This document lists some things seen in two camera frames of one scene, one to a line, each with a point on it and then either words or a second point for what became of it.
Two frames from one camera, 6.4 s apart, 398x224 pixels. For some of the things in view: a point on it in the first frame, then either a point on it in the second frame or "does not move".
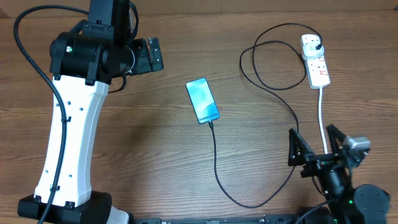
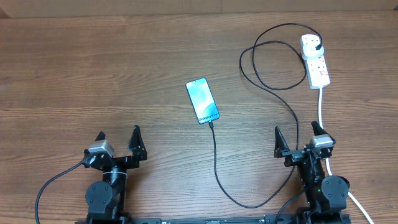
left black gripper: x=145 y=63 → x=138 y=154
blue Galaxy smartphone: x=203 y=101 does not move
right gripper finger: x=299 y=150 → x=280 y=144
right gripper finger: x=336 y=139 → x=318 y=130
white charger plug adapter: x=310 y=50 does not move
